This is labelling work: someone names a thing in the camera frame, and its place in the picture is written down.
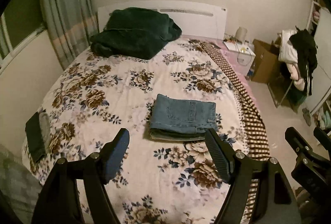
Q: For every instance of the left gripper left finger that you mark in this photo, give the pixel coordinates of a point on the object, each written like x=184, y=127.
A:
x=107, y=162

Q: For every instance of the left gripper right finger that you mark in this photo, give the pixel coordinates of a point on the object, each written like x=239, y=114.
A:
x=227, y=161

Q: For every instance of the blue denim jeans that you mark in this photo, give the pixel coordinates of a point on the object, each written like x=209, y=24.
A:
x=183, y=116

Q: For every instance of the brown checkered blanket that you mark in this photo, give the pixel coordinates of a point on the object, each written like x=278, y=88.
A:
x=254, y=128

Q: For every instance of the folded blue jeans stack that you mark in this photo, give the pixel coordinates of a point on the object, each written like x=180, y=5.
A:
x=159, y=134

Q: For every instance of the black grey folded cloth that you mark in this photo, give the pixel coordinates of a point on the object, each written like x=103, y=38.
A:
x=37, y=130

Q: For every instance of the white bedside table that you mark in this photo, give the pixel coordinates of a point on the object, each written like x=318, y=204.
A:
x=241, y=54

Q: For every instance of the large brown cardboard box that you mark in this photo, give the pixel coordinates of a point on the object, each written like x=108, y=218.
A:
x=266, y=60

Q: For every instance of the beige table lamp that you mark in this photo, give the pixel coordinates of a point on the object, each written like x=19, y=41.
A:
x=241, y=34

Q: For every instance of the dark green folded blanket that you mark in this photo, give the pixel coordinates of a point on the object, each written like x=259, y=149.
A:
x=135, y=32

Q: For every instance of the white bed headboard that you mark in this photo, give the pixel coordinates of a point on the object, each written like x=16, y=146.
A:
x=194, y=18

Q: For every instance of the white wardrobe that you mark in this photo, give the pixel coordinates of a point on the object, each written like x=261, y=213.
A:
x=319, y=25

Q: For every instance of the grey green curtain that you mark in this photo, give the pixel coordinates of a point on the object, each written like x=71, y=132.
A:
x=70, y=25

